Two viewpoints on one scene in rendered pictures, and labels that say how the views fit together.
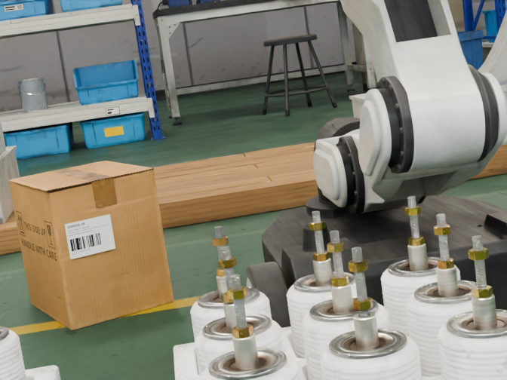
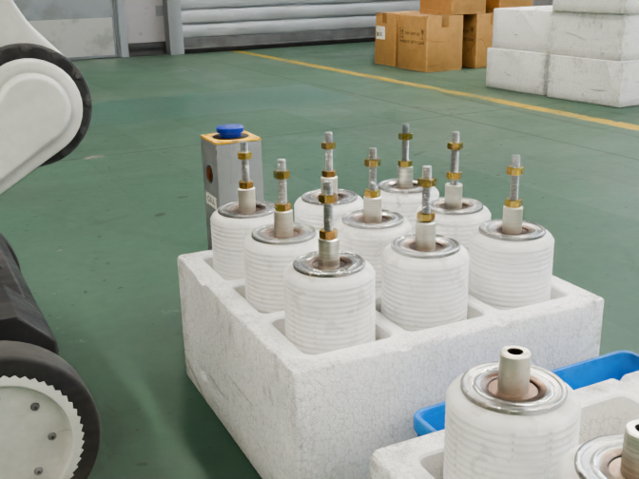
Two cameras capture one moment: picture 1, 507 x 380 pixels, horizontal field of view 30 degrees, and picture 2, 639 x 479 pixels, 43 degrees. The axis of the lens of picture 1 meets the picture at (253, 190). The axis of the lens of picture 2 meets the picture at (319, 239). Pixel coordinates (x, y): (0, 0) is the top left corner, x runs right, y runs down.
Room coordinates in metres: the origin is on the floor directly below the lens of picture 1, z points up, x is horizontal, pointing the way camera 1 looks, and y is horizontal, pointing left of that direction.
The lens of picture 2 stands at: (1.39, 0.79, 0.54)
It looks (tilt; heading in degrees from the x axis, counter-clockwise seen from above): 18 degrees down; 249
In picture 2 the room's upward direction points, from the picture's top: 1 degrees counter-clockwise
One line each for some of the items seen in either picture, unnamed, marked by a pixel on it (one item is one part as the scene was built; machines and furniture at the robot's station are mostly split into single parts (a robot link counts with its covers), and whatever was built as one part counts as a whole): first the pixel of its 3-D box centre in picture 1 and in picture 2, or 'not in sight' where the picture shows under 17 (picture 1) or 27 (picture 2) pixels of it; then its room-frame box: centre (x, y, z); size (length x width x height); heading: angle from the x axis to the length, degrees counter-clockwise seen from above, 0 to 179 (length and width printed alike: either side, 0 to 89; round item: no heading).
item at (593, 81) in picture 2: not in sight; (614, 76); (-1.04, -2.05, 0.09); 0.39 x 0.39 x 0.18; 10
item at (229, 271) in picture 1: (230, 280); (426, 200); (0.98, 0.04, 0.30); 0.01 x 0.01 x 0.08
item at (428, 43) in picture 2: not in sight; (429, 41); (-0.90, -3.42, 0.15); 0.30 x 0.24 x 0.30; 95
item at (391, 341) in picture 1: (367, 344); (453, 206); (0.88, -0.09, 0.25); 0.08 x 0.08 x 0.01
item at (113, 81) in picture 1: (107, 81); not in sight; (5.77, 0.79, 0.36); 0.50 x 0.38 x 0.21; 7
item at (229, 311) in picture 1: (235, 316); (425, 235); (0.98, 0.04, 0.26); 0.02 x 0.02 x 0.03
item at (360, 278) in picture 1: (361, 286); (455, 162); (0.88, -0.09, 0.31); 0.01 x 0.01 x 0.08
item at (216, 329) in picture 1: (237, 327); (425, 246); (0.98, 0.04, 0.25); 0.08 x 0.08 x 0.01
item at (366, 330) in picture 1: (366, 331); (453, 197); (0.88, -0.09, 0.26); 0.02 x 0.02 x 0.03
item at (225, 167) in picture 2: not in sight; (235, 239); (1.09, -0.36, 0.16); 0.07 x 0.07 x 0.31; 5
